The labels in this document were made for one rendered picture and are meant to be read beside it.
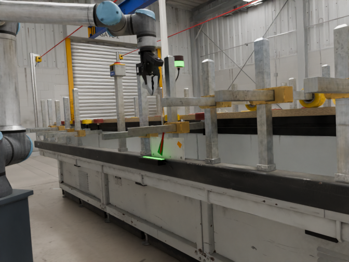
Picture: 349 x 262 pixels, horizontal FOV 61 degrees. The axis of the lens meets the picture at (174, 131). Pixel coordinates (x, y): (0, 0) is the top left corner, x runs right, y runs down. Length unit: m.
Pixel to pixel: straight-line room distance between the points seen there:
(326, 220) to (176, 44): 10.82
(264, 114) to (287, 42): 8.47
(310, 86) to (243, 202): 0.61
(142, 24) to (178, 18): 10.49
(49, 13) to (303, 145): 1.12
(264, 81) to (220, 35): 10.15
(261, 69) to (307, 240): 0.69
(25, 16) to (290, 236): 1.41
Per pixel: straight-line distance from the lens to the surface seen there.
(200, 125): 1.41
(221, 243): 1.63
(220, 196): 1.22
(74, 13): 1.34
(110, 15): 1.28
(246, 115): 1.32
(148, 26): 1.39
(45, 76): 9.09
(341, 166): 0.90
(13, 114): 1.58
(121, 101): 1.79
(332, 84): 0.70
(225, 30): 11.05
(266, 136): 1.00
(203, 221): 1.63
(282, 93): 0.95
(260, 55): 1.02
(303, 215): 1.02
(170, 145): 1.36
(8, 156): 1.50
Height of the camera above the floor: 0.90
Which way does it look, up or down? 3 degrees down
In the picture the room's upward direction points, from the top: 3 degrees counter-clockwise
